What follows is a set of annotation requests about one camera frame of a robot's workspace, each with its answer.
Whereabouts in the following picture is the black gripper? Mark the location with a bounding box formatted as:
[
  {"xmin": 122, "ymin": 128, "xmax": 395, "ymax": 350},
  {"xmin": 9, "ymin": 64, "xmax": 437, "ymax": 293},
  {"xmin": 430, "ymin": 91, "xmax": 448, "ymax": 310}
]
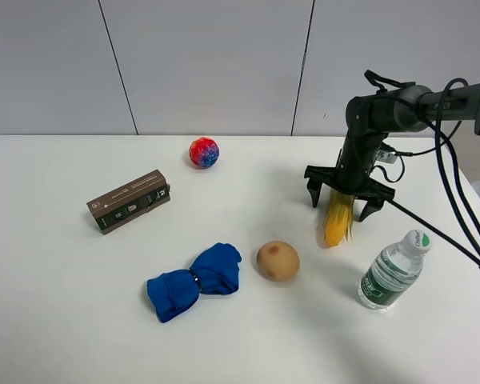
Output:
[{"xmin": 304, "ymin": 134, "xmax": 395, "ymax": 222}]

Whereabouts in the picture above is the yellow green toy corn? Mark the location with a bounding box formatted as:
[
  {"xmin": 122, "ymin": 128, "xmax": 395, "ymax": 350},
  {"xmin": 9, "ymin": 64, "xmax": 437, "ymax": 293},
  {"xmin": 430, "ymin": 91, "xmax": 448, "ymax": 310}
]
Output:
[{"xmin": 323, "ymin": 189, "xmax": 354, "ymax": 248}]

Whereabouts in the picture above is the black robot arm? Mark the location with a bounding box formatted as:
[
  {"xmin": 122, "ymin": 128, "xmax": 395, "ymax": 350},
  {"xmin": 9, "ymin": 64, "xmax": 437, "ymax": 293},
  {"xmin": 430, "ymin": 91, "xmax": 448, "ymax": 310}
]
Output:
[{"xmin": 304, "ymin": 82, "xmax": 480, "ymax": 221}]

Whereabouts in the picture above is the clear plastic water bottle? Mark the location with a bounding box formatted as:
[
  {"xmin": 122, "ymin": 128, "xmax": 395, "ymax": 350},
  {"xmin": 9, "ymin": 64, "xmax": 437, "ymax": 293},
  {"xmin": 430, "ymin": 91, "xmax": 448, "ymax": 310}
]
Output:
[{"xmin": 358, "ymin": 230, "xmax": 432, "ymax": 310}]

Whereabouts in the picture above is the brown potato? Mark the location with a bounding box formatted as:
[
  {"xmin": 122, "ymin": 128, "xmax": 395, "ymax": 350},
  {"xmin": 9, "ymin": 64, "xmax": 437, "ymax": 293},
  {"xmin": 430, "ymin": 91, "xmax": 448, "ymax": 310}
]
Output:
[{"xmin": 256, "ymin": 241, "xmax": 300, "ymax": 282}]

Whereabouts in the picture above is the red blue textured ball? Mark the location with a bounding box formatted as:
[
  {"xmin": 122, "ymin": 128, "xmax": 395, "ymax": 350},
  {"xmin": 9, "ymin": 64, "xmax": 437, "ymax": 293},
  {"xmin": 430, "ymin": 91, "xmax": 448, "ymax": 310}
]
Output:
[{"xmin": 189, "ymin": 137, "xmax": 220, "ymax": 169}]

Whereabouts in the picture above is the blue cloth bundle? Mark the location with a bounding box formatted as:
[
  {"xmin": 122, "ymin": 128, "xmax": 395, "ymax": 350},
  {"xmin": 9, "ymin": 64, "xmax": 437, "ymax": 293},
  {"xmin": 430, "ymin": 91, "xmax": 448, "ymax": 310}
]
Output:
[{"xmin": 146, "ymin": 243, "xmax": 242, "ymax": 323}]

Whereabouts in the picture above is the brown rectangular carton box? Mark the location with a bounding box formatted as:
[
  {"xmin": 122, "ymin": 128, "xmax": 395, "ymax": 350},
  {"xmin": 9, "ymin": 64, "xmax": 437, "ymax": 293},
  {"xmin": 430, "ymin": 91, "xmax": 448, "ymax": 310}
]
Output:
[{"xmin": 87, "ymin": 170, "xmax": 170, "ymax": 234}]

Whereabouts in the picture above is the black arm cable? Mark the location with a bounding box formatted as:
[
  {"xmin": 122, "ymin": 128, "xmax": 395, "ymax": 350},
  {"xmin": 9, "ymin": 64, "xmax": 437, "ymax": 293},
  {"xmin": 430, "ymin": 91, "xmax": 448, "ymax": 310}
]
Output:
[{"xmin": 363, "ymin": 70, "xmax": 480, "ymax": 282}]

